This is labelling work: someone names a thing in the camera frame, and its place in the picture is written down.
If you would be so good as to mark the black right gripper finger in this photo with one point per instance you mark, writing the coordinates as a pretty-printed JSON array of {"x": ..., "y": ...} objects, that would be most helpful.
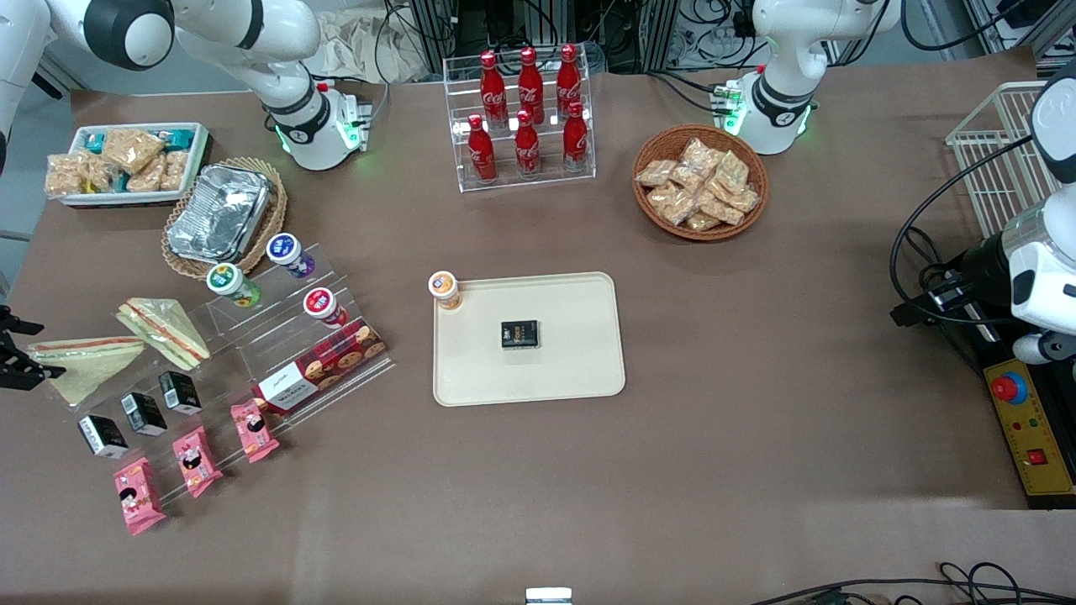
[
  {"x": 17, "y": 371},
  {"x": 25, "y": 328}
]

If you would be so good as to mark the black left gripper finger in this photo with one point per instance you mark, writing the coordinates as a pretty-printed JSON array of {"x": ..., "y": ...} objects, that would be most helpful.
[{"x": 915, "y": 313}]

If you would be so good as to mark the triangular sandwich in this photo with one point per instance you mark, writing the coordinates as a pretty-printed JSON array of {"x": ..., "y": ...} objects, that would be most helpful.
[
  {"x": 164, "y": 329},
  {"x": 88, "y": 365}
]

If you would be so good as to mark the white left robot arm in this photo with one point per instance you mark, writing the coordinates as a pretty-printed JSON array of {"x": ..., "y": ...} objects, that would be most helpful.
[{"x": 790, "y": 50}]

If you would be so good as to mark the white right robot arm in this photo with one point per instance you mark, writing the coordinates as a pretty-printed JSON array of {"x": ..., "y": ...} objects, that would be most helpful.
[{"x": 294, "y": 118}]

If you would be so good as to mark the white rectangular snack tray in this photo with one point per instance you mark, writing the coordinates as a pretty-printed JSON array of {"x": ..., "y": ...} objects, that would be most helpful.
[{"x": 134, "y": 198}]

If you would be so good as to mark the cream plastic tray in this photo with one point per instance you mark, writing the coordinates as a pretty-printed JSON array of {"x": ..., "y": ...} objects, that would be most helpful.
[{"x": 572, "y": 361}]

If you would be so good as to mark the small black white box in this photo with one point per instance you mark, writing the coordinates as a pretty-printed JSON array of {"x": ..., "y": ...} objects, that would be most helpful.
[
  {"x": 144, "y": 413},
  {"x": 180, "y": 392},
  {"x": 102, "y": 435}
]

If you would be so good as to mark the yellow emergency stop box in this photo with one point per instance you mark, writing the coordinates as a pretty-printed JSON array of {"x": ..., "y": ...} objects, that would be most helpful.
[{"x": 1030, "y": 428}]

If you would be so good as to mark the clear wrapped cracker packet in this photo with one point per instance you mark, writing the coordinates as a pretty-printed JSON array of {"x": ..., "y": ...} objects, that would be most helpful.
[
  {"x": 669, "y": 198},
  {"x": 130, "y": 148},
  {"x": 743, "y": 200},
  {"x": 656, "y": 173},
  {"x": 732, "y": 170},
  {"x": 63, "y": 175},
  {"x": 699, "y": 154},
  {"x": 173, "y": 170},
  {"x": 703, "y": 221},
  {"x": 148, "y": 178},
  {"x": 721, "y": 210},
  {"x": 97, "y": 172},
  {"x": 688, "y": 179}
]

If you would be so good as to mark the pink snack packet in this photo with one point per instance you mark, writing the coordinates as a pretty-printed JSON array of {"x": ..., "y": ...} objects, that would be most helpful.
[
  {"x": 197, "y": 462},
  {"x": 139, "y": 497},
  {"x": 255, "y": 431}
]

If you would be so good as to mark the teal snack packet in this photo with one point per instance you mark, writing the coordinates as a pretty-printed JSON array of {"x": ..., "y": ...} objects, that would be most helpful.
[
  {"x": 95, "y": 141},
  {"x": 178, "y": 135}
]

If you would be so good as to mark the green lidded cup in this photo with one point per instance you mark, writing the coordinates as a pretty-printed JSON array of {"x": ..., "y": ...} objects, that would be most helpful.
[{"x": 229, "y": 280}]

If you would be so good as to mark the aluminium foil container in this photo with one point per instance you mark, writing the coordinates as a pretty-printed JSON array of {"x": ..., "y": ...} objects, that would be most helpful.
[{"x": 218, "y": 214}]

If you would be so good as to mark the clear acrylic stepped shelf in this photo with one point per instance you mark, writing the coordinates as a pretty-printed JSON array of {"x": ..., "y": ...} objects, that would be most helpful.
[{"x": 277, "y": 344}]

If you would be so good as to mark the purple lidded cup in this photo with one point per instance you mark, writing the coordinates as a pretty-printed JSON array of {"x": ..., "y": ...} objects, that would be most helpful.
[{"x": 287, "y": 252}]

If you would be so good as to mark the rectangular wicker basket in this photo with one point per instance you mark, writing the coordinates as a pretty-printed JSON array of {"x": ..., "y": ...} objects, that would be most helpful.
[{"x": 276, "y": 214}]

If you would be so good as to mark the red white cookie box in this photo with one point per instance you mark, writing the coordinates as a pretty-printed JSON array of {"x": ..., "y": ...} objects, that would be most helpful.
[{"x": 319, "y": 365}]

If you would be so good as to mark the red lidded cup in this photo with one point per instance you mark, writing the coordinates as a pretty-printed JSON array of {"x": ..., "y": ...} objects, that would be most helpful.
[{"x": 323, "y": 304}]

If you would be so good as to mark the round brown wicker basket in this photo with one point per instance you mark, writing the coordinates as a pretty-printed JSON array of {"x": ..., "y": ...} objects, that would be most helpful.
[{"x": 656, "y": 147}]

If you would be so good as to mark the red cola bottle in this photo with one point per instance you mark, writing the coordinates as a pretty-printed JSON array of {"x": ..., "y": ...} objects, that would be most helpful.
[
  {"x": 493, "y": 88},
  {"x": 576, "y": 139},
  {"x": 530, "y": 84},
  {"x": 527, "y": 147},
  {"x": 569, "y": 80},
  {"x": 482, "y": 153}
]

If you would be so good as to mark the small black snack box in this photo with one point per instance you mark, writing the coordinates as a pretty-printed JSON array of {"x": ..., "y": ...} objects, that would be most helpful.
[{"x": 521, "y": 334}]

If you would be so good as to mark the clear acrylic bottle rack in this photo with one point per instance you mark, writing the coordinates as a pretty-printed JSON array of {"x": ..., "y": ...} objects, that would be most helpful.
[{"x": 521, "y": 183}]

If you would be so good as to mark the orange lidded cup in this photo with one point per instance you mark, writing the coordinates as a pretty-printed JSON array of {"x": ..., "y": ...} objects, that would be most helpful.
[{"x": 444, "y": 287}]

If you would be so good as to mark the crumpled beige cloth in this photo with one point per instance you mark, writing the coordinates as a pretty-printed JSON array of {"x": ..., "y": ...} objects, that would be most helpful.
[{"x": 361, "y": 46}]

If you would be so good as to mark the small white device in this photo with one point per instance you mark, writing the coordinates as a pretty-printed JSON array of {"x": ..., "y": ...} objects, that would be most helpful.
[{"x": 548, "y": 597}]

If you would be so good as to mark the aluminium frame rack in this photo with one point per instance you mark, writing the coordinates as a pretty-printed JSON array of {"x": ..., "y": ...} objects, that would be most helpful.
[{"x": 538, "y": 25}]

